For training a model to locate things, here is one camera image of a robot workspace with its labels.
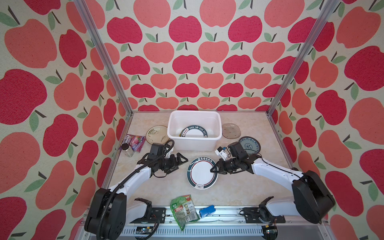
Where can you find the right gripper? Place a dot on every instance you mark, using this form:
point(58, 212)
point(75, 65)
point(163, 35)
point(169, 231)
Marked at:
point(220, 169)

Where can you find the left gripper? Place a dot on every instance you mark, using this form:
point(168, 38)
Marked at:
point(174, 164)

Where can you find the red green rim plate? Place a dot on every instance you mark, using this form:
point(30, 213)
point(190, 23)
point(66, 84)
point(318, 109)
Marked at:
point(199, 173)

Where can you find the beige willow pattern plate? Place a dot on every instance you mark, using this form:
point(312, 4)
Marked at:
point(157, 135)

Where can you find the blue white porcelain plate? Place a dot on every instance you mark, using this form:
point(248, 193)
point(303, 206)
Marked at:
point(250, 145)

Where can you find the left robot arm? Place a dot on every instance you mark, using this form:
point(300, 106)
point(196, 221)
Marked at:
point(110, 211)

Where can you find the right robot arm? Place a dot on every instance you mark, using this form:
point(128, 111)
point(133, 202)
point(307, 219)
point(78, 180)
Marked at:
point(310, 197)

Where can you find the white plastic bin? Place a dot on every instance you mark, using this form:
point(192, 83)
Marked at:
point(209, 120)

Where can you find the green snack packet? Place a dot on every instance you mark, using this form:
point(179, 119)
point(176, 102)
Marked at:
point(184, 211)

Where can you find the purple snack bag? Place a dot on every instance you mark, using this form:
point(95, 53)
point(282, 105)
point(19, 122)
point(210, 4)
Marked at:
point(134, 141)

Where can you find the blue small box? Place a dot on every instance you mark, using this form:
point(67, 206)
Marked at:
point(204, 212)

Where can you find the small jar black lid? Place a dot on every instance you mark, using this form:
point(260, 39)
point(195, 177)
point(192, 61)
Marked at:
point(127, 150)

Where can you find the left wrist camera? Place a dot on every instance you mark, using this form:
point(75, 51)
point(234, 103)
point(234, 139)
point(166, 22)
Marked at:
point(157, 150)

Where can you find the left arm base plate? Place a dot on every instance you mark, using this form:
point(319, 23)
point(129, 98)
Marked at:
point(157, 214)

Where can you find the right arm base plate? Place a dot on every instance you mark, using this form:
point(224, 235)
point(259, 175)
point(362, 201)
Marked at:
point(255, 215)

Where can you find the aluminium front rail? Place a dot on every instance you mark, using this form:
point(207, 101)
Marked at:
point(227, 223)

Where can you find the left aluminium frame post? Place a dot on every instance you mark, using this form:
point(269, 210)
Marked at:
point(86, 16)

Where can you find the aluminium frame post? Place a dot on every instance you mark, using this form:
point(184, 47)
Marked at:
point(86, 16)
point(319, 24)

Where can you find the right aluminium frame post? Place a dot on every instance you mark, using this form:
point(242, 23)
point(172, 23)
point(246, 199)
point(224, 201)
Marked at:
point(319, 24)

